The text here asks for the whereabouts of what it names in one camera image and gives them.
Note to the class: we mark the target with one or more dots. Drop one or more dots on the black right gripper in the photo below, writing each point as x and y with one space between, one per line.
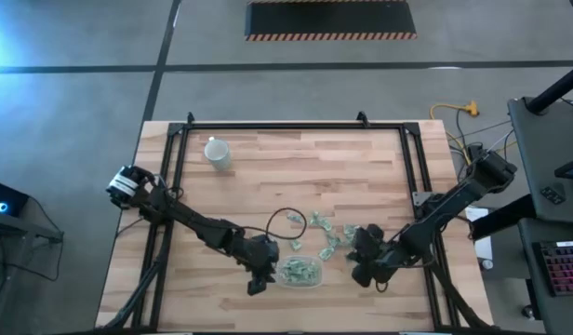
375 258

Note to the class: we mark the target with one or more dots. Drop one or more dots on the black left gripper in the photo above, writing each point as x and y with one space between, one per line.
261 263

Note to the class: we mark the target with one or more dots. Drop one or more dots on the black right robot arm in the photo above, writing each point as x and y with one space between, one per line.
444 207

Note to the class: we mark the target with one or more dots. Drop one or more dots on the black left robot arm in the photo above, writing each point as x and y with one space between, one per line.
193 221

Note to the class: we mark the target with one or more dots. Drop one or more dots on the clear plastic bin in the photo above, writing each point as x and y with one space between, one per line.
316 260

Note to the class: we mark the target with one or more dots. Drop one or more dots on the white box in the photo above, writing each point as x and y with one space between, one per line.
484 249

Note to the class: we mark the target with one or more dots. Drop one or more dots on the white round cap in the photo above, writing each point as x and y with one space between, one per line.
488 264

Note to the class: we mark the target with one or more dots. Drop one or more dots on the white paper sheet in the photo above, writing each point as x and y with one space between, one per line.
476 214

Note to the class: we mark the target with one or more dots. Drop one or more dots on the white cup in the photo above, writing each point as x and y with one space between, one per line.
217 153

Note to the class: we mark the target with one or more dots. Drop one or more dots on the black desk beam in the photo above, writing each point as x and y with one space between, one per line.
500 216

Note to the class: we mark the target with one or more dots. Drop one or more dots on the black caster wheel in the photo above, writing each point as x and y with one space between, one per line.
528 312

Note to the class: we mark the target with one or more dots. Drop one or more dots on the dark grey keyboard desk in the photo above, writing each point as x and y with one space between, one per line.
530 232

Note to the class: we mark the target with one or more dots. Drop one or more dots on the black keyboard pink backlight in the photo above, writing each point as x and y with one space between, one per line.
565 267

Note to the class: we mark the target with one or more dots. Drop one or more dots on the small black controller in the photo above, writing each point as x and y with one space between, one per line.
552 194

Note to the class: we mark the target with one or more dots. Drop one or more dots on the black desk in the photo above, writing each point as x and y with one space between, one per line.
542 153

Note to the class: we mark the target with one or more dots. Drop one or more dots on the dark tablet screen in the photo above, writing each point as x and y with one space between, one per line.
572 171

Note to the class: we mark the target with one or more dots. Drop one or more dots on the dark grey equipment stand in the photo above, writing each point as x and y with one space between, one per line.
35 230

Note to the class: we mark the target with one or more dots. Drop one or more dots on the black pole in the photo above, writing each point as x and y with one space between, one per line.
556 88

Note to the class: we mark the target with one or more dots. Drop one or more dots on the black hazard-striped floor mat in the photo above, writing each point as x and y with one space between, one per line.
328 18

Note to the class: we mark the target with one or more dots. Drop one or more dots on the black computer blue light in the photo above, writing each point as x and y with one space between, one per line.
7 197

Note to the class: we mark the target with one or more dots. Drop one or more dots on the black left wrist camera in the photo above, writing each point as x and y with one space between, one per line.
263 242

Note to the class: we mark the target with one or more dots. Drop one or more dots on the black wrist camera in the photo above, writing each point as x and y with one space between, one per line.
263 242
368 234

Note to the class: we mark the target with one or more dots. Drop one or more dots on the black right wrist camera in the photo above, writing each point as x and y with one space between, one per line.
368 234

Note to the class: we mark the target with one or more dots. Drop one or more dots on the grey metal bracket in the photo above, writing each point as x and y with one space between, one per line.
419 197

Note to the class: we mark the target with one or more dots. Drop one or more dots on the black frame clamp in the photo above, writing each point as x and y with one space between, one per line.
190 117
362 118

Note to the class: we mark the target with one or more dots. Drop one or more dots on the black aluminium table frame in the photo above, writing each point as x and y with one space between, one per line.
291 125

